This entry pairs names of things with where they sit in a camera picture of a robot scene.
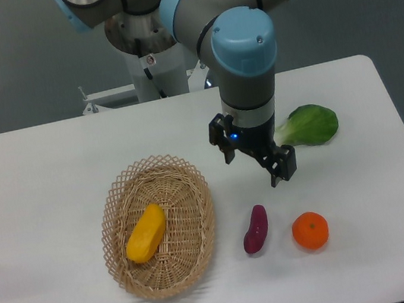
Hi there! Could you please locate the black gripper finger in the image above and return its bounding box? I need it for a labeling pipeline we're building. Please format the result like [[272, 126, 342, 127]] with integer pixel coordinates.
[[260, 144, 297, 188], [208, 113, 237, 164]]

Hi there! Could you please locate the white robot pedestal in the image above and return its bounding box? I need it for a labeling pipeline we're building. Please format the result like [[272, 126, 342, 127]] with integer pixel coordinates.
[[81, 10, 213, 115]]

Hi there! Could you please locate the woven wicker basket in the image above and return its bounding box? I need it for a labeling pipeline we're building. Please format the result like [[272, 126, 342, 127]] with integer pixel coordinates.
[[102, 154, 216, 300]]

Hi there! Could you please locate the green leafy vegetable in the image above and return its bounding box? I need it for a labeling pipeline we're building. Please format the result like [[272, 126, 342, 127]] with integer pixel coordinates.
[[273, 104, 339, 146]]

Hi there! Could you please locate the orange tangerine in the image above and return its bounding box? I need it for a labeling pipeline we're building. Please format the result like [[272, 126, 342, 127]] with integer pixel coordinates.
[[292, 211, 330, 251]]

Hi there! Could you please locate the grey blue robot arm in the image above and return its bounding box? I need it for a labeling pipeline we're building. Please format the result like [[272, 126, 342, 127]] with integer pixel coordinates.
[[54, 0, 297, 184]]

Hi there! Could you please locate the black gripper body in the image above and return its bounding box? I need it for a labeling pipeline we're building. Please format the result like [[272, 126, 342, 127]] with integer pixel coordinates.
[[225, 115, 276, 166]]

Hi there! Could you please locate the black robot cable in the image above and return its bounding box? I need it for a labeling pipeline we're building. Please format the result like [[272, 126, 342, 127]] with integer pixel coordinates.
[[134, 35, 169, 103]]

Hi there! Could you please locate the purple sweet potato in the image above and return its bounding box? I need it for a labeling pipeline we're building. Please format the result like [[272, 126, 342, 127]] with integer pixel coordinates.
[[243, 204, 269, 254]]

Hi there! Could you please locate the yellow mango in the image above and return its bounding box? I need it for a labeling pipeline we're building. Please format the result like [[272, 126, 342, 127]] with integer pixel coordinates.
[[126, 204, 166, 264]]

